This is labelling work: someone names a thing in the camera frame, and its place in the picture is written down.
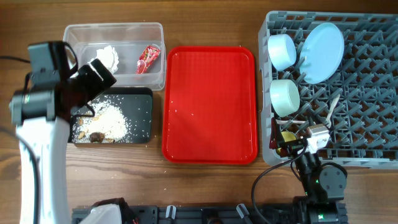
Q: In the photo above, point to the blue bowl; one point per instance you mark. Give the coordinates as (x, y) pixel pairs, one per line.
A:
(282, 51)

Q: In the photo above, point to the light blue plate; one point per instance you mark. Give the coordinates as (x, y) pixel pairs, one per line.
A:
(322, 53)

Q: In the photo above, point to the red snack wrapper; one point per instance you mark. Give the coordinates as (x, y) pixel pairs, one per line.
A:
(147, 58)

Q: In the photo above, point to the red serving tray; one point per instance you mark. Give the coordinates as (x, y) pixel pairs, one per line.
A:
(210, 108)

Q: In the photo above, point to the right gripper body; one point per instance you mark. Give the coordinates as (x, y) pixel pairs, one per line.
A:
(291, 147)

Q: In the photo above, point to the grey dishwasher rack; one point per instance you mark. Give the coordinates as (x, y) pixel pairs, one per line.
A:
(364, 121)

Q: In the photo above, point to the black waste tray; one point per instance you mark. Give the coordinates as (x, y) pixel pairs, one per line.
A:
(140, 105)

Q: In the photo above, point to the yellow plastic cup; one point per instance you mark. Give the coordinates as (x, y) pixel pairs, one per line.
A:
(288, 136)

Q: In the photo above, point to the white plastic spoon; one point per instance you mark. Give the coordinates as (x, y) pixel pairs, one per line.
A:
(331, 109)

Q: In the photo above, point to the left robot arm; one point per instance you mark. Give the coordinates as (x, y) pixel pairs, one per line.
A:
(41, 113)

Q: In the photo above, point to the white plastic fork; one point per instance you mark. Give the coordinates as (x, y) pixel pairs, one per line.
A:
(283, 122)

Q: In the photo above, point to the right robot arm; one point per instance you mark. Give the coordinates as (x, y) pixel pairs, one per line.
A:
(324, 184)

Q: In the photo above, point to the clear plastic bin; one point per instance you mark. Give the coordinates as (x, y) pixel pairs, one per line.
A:
(129, 40)

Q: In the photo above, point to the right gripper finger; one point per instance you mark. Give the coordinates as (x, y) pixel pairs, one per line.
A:
(275, 134)
(313, 120)

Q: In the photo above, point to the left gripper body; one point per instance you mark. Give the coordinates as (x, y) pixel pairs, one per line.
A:
(87, 85)

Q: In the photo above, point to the green bowl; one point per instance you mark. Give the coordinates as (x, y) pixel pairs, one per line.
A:
(285, 97)

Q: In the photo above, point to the white napkin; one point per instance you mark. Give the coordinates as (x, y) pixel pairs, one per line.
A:
(108, 57)

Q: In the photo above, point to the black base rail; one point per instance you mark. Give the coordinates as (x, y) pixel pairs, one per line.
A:
(276, 213)

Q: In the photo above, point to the rice food leftovers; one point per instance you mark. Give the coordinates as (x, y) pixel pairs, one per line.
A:
(104, 123)

